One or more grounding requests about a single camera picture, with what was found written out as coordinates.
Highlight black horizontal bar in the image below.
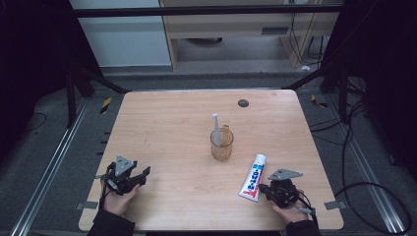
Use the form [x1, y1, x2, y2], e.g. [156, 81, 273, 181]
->
[70, 4, 345, 19]

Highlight white electric toothbrush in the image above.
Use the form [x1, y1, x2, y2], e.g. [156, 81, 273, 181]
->
[210, 113, 222, 148]

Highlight white cabinet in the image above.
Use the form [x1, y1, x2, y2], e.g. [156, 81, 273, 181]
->
[69, 0, 172, 68]

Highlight black hanging cables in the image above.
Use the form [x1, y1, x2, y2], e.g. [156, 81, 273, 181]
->
[287, 12, 329, 67]

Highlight black curtain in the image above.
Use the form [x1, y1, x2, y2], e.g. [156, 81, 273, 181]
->
[0, 0, 101, 165]
[323, 0, 417, 183]

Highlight grey tape piece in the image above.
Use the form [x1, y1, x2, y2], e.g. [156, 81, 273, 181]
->
[324, 200, 348, 211]
[76, 201, 99, 211]

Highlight amber glass cup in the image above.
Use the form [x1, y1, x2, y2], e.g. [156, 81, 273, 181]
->
[209, 124, 235, 162]

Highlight white toothpaste tube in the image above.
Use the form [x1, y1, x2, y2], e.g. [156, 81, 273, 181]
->
[238, 153, 268, 203]

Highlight black metal stand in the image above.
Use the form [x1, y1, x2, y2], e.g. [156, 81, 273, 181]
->
[282, 58, 349, 123]
[64, 62, 132, 130]

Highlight right hand-held gripper cable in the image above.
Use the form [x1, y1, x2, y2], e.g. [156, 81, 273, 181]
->
[296, 196, 321, 228]

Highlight light wooden desk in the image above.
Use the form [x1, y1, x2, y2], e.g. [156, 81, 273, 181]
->
[159, 0, 344, 72]

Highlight person's left hand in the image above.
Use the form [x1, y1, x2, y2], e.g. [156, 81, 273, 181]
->
[100, 183, 141, 217]

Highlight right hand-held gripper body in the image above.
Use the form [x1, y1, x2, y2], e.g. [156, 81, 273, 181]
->
[268, 168, 304, 209]

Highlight black floor cable bundle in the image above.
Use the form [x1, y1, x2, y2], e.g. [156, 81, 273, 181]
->
[309, 78, 370, 147]

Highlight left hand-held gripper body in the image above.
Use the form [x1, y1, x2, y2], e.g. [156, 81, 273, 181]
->
[104, 154, 140, 197]

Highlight black looped floor cable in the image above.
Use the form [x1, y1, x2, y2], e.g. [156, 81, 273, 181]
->
[333, 181, 413, 236]

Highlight aluminium floor rail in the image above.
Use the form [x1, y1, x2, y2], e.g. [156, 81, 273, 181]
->
[324, 93, 407, 234]
[9, 97, 90, 236]

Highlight thin black floor cable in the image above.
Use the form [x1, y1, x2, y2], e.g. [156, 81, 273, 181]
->
[25, 112, 48, 133]

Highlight yellow black tape strip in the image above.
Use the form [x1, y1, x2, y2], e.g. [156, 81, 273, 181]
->
[310, 93, 328, 109]
[99, 96, 113, 115]

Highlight person's right hand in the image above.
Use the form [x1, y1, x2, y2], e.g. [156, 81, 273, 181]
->
[270, 189, 313, 226]

